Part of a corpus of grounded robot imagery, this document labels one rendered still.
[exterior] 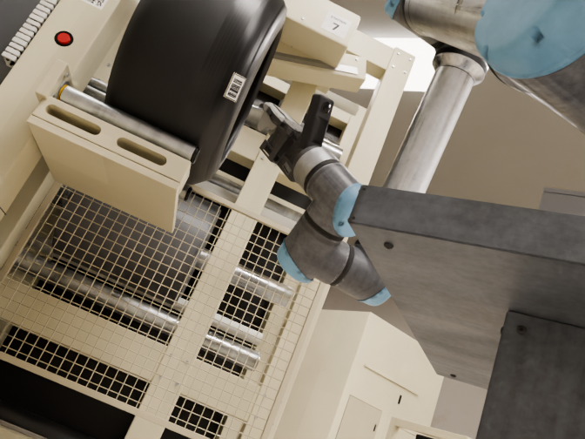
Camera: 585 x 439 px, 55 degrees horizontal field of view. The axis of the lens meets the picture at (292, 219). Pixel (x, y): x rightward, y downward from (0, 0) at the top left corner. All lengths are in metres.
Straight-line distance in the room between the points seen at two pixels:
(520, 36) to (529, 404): 0.36
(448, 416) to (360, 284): 8.07
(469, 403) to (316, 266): 8.14
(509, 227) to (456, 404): 8.71
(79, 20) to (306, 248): 0.90
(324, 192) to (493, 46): 0.46
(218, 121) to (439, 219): 0.96
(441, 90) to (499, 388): 0.79
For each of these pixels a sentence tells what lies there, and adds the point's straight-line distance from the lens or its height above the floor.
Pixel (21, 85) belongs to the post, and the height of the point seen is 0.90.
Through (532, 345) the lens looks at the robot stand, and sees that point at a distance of 0.55.
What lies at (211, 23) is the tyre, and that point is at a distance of 1.36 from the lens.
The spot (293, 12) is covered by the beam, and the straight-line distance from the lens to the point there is 2.04.
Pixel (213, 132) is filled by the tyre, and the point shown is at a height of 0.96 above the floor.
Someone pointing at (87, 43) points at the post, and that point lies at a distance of 1.58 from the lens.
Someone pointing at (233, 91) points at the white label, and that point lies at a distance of 1.34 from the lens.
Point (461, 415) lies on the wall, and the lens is 9.10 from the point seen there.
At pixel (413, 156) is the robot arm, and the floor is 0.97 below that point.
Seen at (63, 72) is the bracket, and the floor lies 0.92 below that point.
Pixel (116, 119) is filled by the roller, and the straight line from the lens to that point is 1.38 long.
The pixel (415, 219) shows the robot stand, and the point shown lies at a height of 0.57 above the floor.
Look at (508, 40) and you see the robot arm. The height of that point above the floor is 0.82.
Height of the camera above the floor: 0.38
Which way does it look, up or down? 21 degrees up
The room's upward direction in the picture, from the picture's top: 23 degrees clockwise
